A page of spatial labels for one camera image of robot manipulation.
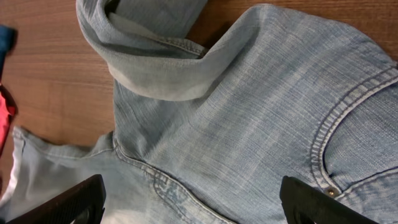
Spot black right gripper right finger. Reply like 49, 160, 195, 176
279, 176, 377, 224

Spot red garment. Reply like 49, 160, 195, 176
1, 85, 17, 154

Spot dark blue shirt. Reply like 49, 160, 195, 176
0, 25, 17, 73

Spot light blue denim shorts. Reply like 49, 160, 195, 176
1, 1, 397, 223

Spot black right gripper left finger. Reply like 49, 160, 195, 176
6, 174, 106, 224

